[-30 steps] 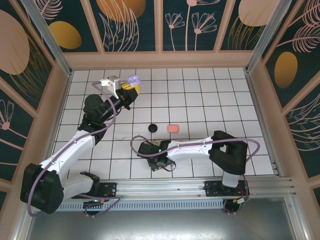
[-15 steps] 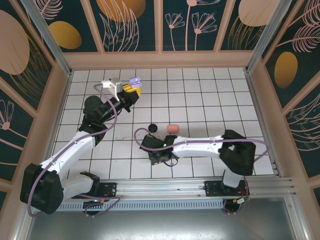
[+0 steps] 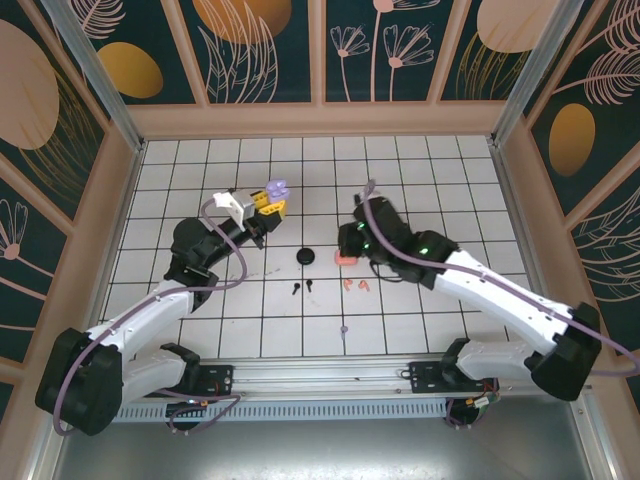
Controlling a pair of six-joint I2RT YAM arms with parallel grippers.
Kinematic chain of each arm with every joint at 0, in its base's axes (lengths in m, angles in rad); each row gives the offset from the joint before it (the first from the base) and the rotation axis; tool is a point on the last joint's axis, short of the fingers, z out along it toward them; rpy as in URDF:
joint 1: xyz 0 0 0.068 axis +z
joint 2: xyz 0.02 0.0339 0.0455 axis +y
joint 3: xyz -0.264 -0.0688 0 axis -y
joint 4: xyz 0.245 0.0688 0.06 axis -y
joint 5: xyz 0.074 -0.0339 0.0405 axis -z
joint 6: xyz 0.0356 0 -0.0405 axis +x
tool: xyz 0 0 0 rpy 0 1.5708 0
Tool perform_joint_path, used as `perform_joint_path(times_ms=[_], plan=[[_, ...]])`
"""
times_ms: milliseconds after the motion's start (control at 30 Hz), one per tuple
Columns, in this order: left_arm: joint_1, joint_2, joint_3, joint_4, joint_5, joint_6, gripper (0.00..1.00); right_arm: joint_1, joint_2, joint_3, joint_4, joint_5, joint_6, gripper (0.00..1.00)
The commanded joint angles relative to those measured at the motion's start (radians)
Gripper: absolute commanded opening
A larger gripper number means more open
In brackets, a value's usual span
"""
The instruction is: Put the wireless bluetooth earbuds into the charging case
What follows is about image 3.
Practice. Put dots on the purple round charging case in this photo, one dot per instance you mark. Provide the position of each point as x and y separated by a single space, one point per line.
277 190

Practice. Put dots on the pink charging case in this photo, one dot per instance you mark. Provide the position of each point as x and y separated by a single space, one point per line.
345 260

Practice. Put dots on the black round charging case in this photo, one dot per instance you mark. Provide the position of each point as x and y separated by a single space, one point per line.
305 256

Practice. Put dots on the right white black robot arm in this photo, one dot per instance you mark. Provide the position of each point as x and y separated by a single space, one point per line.
500 305

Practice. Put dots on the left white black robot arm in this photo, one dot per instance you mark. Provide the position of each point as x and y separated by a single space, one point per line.
145 312

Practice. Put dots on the small green controller board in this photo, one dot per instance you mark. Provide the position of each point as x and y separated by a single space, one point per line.
487 400

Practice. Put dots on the grey metal sheet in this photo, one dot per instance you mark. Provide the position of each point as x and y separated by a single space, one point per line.
320 450

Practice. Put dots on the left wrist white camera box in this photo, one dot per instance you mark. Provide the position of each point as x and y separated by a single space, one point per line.
235 205

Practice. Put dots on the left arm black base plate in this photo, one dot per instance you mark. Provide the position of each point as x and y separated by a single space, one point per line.
220 375

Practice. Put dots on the aluminium mounting rail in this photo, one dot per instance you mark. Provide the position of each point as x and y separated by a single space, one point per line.
320 372

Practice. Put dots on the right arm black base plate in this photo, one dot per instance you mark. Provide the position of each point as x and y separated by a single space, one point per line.
425 380

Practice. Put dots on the aluminium side rail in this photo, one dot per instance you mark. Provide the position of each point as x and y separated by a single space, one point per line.
507 185

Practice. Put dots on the left aluminium corner post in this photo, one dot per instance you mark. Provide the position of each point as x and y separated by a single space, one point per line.
100 80

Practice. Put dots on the aluminium corner post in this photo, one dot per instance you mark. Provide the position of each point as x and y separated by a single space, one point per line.
525 75
100 80

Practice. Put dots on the right aluminium corner post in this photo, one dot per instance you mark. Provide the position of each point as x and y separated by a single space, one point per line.
525 75

